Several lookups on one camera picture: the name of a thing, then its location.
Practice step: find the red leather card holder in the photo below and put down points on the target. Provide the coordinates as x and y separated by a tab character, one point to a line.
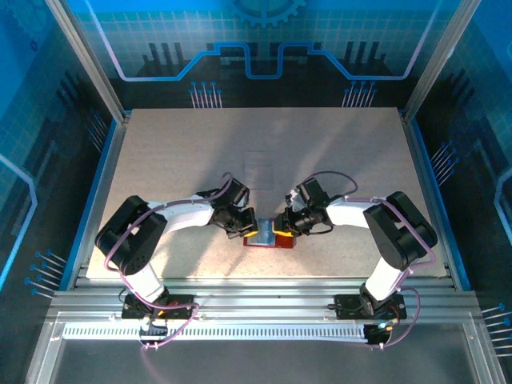
285	242

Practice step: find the aluminium lower frame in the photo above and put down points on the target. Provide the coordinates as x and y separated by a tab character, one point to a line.
42	356

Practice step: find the aluminium side rail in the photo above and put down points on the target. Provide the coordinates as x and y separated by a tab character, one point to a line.
430	192
103	192

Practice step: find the aluminium corner post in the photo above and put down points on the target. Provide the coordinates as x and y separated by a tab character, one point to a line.
438	60
89	60

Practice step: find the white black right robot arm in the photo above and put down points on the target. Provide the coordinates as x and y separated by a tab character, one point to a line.
348	214

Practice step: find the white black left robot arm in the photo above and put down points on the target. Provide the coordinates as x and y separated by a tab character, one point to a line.
188	216

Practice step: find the small black controller board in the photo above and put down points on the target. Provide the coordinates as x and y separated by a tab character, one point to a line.
154	331
376	334

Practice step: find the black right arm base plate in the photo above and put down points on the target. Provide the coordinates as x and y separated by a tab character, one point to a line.
346	306

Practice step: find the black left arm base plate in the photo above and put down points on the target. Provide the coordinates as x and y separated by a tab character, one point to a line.
180	299

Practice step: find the aluminium front frame rail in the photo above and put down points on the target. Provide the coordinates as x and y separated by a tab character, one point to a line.
260	296

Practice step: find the blue credit card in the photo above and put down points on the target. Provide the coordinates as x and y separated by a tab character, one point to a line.
266	236

